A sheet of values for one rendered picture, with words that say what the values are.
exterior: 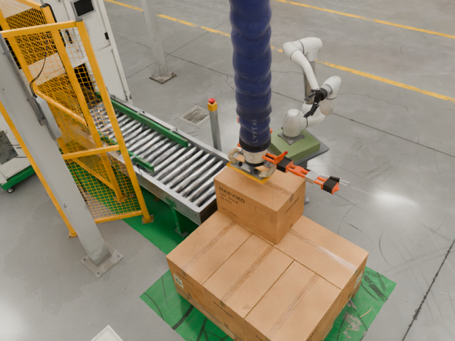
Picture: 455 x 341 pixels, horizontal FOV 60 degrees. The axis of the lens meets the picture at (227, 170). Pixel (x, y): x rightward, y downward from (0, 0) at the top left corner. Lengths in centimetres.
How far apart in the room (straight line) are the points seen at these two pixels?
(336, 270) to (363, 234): 101
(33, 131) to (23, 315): 176
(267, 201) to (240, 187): 24
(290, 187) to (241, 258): 66
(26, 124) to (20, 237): 194
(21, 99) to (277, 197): 184
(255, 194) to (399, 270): 154
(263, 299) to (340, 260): 66
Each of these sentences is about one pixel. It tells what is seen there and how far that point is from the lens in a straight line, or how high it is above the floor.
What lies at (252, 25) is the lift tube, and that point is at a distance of 222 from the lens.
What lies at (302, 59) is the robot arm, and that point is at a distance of 312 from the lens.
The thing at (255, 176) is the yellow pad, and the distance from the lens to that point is 279.
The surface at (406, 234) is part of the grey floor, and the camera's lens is 409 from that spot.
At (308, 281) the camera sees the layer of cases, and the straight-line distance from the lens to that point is 297.
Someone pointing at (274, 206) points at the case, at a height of 94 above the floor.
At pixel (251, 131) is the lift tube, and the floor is 149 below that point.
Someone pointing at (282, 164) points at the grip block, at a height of 125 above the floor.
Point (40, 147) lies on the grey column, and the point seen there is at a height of 145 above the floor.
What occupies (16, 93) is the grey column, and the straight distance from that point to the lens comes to 281.
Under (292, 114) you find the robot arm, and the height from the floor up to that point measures 111.
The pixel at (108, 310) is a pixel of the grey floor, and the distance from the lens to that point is 371.
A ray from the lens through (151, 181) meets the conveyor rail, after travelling 368.
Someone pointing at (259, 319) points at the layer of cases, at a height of 54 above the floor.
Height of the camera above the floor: 309
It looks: 43 degrees down
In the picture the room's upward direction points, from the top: 6 degrees counter-clockwise
